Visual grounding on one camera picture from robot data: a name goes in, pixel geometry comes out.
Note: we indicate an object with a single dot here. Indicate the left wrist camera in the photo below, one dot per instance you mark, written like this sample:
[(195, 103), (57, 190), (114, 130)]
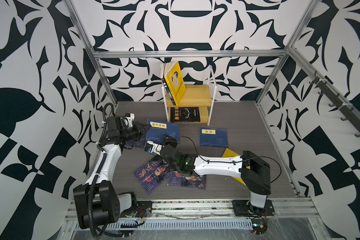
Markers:
[(129, 119)]

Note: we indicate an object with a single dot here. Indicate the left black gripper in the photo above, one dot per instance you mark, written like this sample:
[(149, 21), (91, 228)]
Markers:
[(138, 127)]

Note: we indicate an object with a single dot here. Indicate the blue book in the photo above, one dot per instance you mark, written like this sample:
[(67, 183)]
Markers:
[(160, 130), (214, 137), (135, 144)]

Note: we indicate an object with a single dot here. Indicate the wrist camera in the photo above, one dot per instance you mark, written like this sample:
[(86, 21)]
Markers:
[(129, 119), (153, 148)]

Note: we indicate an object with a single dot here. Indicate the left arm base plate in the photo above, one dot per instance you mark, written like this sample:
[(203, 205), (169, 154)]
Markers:
[(140, 210)]

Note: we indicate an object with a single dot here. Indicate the wall coat hook rail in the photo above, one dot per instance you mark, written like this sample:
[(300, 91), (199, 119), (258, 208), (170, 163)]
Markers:
[(338, 101)]

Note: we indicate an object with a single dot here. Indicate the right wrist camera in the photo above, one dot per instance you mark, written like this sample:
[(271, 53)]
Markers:
[(153, 148)]

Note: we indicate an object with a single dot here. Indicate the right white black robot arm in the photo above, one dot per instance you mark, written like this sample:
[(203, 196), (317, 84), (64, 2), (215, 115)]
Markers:
[(250, 168)]

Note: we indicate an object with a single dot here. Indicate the dark portrait book left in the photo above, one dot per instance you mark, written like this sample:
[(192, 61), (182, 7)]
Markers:
[(152, 173)]

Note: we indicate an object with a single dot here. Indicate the dark portrait book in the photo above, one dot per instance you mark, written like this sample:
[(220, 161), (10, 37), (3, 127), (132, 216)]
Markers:
[(152, 173), (193, 182)]

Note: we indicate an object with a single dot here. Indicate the dark portrait book right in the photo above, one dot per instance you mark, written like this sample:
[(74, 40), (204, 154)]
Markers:
[(193, 182)]

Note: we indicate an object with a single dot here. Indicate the wooden white frame bookshelf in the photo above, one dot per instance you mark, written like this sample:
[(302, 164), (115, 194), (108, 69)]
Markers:
[(202, 96)]

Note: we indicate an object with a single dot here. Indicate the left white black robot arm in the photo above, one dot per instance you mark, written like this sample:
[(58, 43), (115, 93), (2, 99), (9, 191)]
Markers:
[(97, 203)]

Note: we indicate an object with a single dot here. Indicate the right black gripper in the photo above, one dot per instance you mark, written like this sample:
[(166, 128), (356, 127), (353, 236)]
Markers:
[(171, 141)]

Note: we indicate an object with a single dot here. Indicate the black book leaning on shelf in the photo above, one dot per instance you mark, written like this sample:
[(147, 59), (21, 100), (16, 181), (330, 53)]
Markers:
[(165, 84)]

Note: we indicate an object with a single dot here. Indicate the white slotted cable duct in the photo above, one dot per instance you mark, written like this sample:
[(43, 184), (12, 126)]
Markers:
[(176, 224)]

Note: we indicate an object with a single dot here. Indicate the yellow cartoon book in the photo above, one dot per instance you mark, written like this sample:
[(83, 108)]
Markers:
[(175, 80), (228, 154)]

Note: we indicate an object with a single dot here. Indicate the black book yellow title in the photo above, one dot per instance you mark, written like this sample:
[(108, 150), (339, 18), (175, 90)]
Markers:
[(185, 115)]

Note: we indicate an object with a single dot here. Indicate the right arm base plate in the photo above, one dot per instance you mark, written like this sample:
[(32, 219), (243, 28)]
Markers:
[(242, 208)]

